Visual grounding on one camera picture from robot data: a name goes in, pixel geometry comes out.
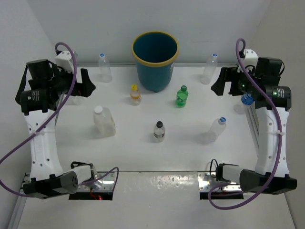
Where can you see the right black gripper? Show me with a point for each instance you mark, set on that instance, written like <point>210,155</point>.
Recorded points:
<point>228,74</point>

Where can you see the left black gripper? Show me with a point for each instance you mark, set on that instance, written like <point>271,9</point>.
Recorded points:
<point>84,88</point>

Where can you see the bottle with blue label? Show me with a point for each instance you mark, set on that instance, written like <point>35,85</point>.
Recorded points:
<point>242,105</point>

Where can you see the square clear bottle white cap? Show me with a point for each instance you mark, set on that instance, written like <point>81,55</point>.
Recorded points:
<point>104,121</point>

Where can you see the clear bottle blue cap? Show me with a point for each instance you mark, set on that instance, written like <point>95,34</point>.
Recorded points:
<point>217,128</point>

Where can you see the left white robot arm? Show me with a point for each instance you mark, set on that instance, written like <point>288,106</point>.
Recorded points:
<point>42,85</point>

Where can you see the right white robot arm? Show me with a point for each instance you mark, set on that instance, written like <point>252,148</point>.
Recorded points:
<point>271,151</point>

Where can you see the blue bin yellow rim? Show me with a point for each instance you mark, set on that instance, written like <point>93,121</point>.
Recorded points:
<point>155,53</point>

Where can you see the small bottle yellow cap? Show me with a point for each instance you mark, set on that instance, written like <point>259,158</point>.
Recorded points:
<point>135,95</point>

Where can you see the green plastic bottle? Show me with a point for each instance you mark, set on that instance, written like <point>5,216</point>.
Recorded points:
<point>181,97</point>

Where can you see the small bottle black cap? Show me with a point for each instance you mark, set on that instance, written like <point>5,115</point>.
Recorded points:
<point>159,131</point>

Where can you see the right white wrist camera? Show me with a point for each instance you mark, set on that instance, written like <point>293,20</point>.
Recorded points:
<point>250,57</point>

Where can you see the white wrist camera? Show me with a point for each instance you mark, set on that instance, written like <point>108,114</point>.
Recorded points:
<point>64,59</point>
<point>250,57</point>

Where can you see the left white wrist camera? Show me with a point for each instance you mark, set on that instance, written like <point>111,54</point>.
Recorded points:
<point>64,59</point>

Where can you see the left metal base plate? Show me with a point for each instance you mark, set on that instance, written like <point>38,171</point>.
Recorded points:
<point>106,184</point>

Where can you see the metal base plate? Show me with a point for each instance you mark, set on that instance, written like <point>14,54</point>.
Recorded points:
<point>106,184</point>
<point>207,182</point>

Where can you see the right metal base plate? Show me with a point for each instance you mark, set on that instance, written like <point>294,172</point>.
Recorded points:
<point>207,182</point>

